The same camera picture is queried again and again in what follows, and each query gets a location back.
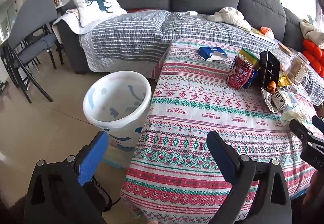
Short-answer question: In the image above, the clear jar of peanuts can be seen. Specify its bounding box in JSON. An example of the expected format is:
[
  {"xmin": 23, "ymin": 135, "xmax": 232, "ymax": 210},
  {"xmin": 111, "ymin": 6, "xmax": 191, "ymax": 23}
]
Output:
[{"xmin": 287, "ymin": 51, "xmax": 310, "ymax": 85}]

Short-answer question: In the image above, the white patterned trash bin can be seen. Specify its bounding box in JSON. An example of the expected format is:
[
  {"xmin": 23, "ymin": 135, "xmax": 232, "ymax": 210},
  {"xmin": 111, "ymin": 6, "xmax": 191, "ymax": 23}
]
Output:
[{"xmin": 83, "ymin": 70, "xmax": 152, "ymax": 150}]

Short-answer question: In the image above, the red drink can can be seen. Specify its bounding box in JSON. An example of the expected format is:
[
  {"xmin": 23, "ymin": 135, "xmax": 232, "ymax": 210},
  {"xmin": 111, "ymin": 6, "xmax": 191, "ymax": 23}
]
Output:
[{"xmin": 226, "ymin": 54, "xmax": 254, "ymax": 90}]

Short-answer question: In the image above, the white drink carton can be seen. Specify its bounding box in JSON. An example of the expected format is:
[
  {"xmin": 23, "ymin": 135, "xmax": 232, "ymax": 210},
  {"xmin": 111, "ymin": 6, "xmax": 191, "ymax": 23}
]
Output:
[{"xmin": 275, "ymin": 89, "xmax": 298, "ymax": 110}]

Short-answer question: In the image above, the orange pumpkin cushion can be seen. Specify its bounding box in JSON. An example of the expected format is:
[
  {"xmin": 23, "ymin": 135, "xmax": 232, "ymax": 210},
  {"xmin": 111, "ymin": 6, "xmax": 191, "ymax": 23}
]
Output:
[{"xmin": 302, "ymin": 39, "xmax": 324, "ymax": 75}]

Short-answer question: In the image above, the orange snack packet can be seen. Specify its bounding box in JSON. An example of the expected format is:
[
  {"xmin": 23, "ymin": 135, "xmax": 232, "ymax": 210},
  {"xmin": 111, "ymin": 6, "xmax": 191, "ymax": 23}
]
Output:
[{"xmin": 260, "ymin": 27, "xmax": 275, "ymax": 39}]

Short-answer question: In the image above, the yellow snack bag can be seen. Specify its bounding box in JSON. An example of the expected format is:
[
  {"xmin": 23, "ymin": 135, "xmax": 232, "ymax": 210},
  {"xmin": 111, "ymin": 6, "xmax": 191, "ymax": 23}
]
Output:
[{"xmin": 277, "ymin": 72, "xmax": 291, "ymax": 88}]

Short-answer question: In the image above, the glass jar with cork lid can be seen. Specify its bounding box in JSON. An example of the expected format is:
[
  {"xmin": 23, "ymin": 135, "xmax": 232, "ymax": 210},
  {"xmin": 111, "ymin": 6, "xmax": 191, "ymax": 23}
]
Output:
[{"xmin": 272, "ymin": 42, "xmax": 295, "ymax": 73}]

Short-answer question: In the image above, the beige plush toy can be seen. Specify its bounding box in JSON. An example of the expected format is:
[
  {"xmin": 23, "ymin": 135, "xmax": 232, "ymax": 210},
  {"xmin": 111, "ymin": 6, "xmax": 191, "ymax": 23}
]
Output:
[{"xmin": 300, "ymin": 20, "xmax": 324, "ymax": 48}]

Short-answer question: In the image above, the silver snack wrapper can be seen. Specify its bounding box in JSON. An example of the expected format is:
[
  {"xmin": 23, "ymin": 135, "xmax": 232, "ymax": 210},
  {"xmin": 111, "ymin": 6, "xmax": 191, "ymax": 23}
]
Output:
[{"xmin": 261, "ymin": 86, "xmax": 279, "ymax": 113}]

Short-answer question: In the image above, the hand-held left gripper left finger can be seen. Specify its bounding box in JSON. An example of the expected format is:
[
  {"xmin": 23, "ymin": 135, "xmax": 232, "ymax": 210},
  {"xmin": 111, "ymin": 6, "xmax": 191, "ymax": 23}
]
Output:
[{"xmin": 24, "ymin": 131, "xmax": 113, "ymax": 224}]

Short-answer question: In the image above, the dark red tray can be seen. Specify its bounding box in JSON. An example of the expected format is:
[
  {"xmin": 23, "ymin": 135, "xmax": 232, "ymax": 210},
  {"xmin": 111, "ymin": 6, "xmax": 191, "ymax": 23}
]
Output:
[{"xmin": 127, "ymin": 7, "xmax": 161, "ymax": 13}]

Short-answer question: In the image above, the blue tissue packet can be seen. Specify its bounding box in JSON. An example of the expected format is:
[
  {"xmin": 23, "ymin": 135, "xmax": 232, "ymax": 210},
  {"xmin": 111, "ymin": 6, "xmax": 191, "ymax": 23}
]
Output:
[{"xmin": 197, "ymin": 46, "xmax": 228, "ymax": 61}]

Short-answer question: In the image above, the white deer print pillow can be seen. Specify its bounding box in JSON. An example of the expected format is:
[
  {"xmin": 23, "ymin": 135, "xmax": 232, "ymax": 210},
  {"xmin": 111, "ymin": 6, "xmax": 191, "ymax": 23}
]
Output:
[{"xmin": 71, "ymin": 0, "xmax": 127, "ymax": 27}]

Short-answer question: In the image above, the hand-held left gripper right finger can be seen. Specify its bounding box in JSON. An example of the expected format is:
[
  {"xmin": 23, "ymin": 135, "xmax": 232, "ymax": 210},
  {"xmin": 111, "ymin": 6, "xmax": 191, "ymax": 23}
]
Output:
[{"xmin": 206, "ymin": 130, "xmax": 293, "ymax": 224}]

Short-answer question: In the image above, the grey striped quilt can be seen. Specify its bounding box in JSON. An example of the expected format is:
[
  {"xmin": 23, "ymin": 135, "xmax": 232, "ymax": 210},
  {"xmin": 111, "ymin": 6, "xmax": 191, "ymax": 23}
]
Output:
[{"xmin": 78, "ymin": 10, "xmax": 324, "ymax": 107}]

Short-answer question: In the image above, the black box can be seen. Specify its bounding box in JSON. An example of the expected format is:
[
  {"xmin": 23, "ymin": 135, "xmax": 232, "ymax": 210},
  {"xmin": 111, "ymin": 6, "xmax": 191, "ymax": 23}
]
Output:
[{"xmin": 259, "ymin": 49, "xmax": 281, "ymax": 93}]

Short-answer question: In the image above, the large crumpled white tissue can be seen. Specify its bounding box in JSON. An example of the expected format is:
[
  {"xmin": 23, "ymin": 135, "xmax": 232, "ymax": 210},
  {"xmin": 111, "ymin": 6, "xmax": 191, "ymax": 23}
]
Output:
[{"xmin": 282, "ymin": 110, "xmax": 317, "ymax": 126}]

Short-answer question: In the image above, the black shoe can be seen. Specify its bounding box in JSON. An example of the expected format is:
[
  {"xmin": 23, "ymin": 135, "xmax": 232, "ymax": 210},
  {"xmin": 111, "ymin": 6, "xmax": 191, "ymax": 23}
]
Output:
[{"xmin": 87, "ymin": 176, "xmax": 113, "ymax": 214}]

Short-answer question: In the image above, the white quilted pad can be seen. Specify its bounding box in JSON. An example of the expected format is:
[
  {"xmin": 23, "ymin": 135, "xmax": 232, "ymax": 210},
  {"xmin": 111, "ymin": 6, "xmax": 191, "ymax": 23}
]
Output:
[{"xmin": 52, "ymin": 9, "xmax": 102, "ymax": 34}]

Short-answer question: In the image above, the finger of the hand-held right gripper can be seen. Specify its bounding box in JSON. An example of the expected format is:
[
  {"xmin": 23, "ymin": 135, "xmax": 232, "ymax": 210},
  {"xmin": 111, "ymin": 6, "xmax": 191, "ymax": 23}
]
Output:
[
  {"xmin": 289, "ymin": 118, "xmax": 324, "ymax": 164},
  {"xmin": 312, "ymin": 115, "xmax": 324, "ymax": 133}
]

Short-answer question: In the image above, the white plush toy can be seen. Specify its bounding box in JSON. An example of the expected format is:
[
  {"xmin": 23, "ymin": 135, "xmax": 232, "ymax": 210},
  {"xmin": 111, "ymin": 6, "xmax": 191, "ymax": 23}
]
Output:
[{"xmin": 206, "ymin": 6, "xmax": 251, "ymax": 31}]

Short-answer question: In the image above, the red green patterned tablecloth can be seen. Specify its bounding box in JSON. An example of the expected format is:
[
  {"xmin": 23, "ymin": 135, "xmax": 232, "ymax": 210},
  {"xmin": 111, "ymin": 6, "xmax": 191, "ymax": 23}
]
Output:
[{"xmin": 120, "ymin": 38, "xmax": 324, "ymax": 224}]

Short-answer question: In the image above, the yellow sponge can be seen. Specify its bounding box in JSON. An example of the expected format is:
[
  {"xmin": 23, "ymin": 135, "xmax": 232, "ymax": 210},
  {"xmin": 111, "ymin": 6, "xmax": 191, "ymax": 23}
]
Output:
[{"xmin": 239, "ymin": 48, "xmax": 261, "ymax": 69}]

